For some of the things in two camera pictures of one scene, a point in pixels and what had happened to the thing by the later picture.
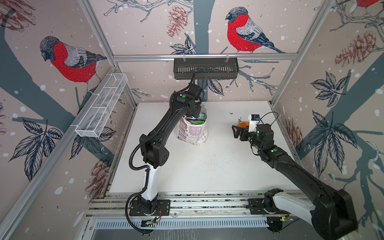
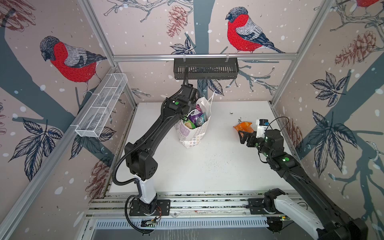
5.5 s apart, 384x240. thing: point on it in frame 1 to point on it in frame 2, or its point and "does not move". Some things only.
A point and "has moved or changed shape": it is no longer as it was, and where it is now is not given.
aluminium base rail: x=184 y=205 does not move
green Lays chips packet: x=196 y=122 to x=188 y=124
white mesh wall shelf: x=93 y=120 does not move
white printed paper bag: x=195 y=134 has moved or changed shape
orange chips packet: x=243 y=124 does not move
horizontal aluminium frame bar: x=125 y=57 does not move
